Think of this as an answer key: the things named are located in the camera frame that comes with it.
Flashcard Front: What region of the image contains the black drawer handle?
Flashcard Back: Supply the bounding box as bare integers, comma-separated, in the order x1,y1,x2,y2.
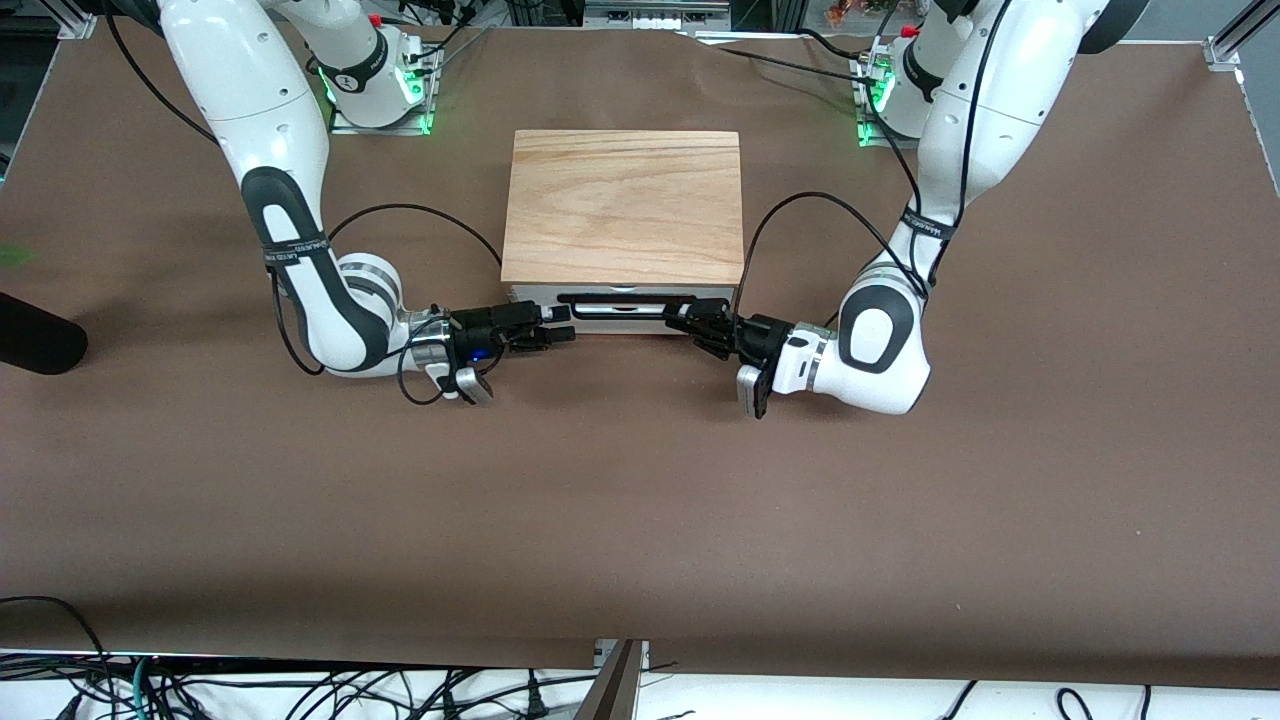
556,291,699,323

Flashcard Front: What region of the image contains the light wooden drawer cabinet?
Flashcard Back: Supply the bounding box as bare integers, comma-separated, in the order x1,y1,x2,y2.
500,129,747,337

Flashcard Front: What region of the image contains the brown table cover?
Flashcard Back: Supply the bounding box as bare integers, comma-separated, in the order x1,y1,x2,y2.
0,14,1280,693

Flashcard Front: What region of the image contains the grey power strip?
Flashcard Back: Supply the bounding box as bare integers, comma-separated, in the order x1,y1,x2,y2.
582,0,734,32

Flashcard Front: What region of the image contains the black cylindrical object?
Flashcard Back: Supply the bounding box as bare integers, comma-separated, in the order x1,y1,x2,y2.
0,292,90,377

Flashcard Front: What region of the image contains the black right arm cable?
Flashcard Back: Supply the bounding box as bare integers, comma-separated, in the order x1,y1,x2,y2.
100,0,504,407

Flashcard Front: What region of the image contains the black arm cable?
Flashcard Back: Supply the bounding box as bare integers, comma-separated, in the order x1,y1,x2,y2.
100,0,504,407
740,0,1013,303

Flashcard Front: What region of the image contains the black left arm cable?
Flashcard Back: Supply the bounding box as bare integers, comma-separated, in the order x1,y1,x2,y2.
740,0,1013,303

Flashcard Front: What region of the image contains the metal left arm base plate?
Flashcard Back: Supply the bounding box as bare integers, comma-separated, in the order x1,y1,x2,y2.
853,48,926,151

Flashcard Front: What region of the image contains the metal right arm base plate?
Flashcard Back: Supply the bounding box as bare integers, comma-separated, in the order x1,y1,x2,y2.
327,42,443,137

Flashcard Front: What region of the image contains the black looped cable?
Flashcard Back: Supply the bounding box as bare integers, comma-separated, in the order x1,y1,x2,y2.
0,595,113,720

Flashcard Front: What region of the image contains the aluminium frame post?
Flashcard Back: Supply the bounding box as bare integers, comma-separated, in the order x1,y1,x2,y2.
40,0,103,41
1204,0,1280,73

